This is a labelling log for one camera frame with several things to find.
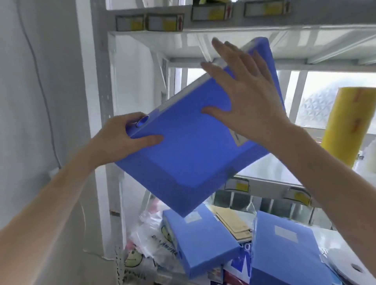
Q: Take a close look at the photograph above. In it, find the person's right hand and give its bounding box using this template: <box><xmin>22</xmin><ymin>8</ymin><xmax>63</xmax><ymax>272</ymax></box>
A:
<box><xmin>201</xmin><ymin>38</ymin><xmax>292</xmax><ymax>145</ymax></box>

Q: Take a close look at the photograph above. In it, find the person's left hand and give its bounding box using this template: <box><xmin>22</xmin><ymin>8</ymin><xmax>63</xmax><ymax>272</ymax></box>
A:
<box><xmin>91</xmin><ymin>113</ymin><xmax>164</xmax><ymax>168</ymax></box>

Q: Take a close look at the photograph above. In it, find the blue plastic file box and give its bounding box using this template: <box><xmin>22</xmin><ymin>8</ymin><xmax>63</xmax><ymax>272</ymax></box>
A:
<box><xmin>161</xmin><ymin>203</ymin><xmax>245</xmax><ymax>280</ymax></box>
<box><xmin>114</xmin><ymin>37</ymin><xmax>286</xmax><ymax>218</ymax></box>
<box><xmin>249</xmin><ymin>210</ymin><xmax>334</xmax><ymax>285</ymax></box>

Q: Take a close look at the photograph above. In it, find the person's right forearm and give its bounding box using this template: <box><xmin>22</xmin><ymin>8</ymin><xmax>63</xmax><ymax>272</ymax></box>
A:
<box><xmin>261</xmin><ymin>120</ymin><xmax>376</xmax><ymax>278</ymax></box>

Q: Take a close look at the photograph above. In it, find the person's left forearm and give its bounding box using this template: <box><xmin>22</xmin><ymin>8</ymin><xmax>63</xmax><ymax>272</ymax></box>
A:
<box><xmin>0</xmin><ymin>141</ymin><xmax>102</xmax><ymax>285</ymax></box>

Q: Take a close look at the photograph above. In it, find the shelf label holder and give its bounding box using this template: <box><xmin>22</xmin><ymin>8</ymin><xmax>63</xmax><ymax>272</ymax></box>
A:
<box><xmin>284</xmin><ymin>187</ymin><xmax>312</xmax><ymax>207</ymax></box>
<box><xmin>243</xmin><ymin>0</ymin><xmax>292</xmax><ymax>17</ymax></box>
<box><xmin>146</xmin><ymin>13</ymin><xmax>184</xmax><ymax>32</ymax></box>
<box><xmin>115</xmin><ymin>14</ymin><xmax>145</xmax><ymax>32</ymax></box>
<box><xmin>224</xmin><ymin>177</ymin><xmax>251</xmax><ymax>193</ymax></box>
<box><xmin>191</xmin><ymin>3</ymin><xmax>234</xmax><ymax>22</ymax></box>

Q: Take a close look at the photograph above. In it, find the white metal shelf rack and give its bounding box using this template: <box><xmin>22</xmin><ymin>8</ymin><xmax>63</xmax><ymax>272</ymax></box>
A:
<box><xmin>90</xmin><ymin>0</ymin><xmax>376</xmax><ymax>285</ymax></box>

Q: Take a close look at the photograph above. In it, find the yellow film roll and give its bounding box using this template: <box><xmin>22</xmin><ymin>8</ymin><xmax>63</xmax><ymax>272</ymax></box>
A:
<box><xmin>320</xmin><ymin>86</ymin><xmax>376</xmax><ymax>168</ymax></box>

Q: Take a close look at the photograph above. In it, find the clear smiley plastic bag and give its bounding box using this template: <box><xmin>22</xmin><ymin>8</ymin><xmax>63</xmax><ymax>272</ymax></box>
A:
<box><xmin>123</xmin><ymin>197</ymin><xmax>191</xmax><ymax>285</ymax></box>

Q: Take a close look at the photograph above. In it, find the brown paper envelope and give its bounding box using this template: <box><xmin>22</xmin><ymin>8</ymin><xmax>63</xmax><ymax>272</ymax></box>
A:
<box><xmin>211</xmin><ymin>205</ymin><xmax>254</xmax><ymax>242</ymax></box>

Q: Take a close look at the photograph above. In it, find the white plastic container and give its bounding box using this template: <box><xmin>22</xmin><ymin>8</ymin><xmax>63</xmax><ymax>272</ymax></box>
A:
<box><xmin>352</xmin><ymin>149</ymin><xmax>376</xmax><ymax>180</ymax></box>

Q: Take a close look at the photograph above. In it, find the printed paper carton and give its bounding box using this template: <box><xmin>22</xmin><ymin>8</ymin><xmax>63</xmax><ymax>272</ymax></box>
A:
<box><xmin>207</xmin><ymin>241</ymin><xmax>254</xmax><ymax>285</ymax></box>

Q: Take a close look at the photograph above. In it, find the white round disc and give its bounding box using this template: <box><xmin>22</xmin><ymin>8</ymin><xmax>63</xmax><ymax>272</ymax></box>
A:
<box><xmin>323</xmin><ymin>248</ymin><xmax>375</xmax><ymax>285</ymax></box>

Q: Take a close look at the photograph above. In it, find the grey wall cable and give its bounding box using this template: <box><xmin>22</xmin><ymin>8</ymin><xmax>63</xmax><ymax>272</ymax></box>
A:
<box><xmin>15</xmin><ymin>0</ymin><xmax>63</xmax><ymax>170</ymax></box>

